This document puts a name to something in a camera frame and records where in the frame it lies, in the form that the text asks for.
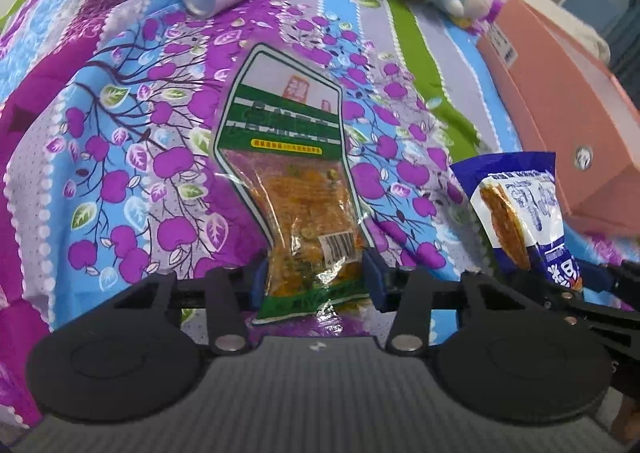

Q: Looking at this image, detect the blue white snack bag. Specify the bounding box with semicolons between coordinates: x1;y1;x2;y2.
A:
452;152;582;291

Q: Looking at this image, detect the green clear snack bag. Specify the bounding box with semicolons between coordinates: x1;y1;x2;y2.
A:
210;42;373;324

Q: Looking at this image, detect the pink cardboard box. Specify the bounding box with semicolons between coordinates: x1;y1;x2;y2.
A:
477;0;639;237

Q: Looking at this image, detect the colourful floral bedsheet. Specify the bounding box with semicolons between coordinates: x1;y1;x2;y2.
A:
1;0;520;428

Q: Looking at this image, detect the blue curtain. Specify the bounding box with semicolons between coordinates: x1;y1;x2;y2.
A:
605;6;640;107

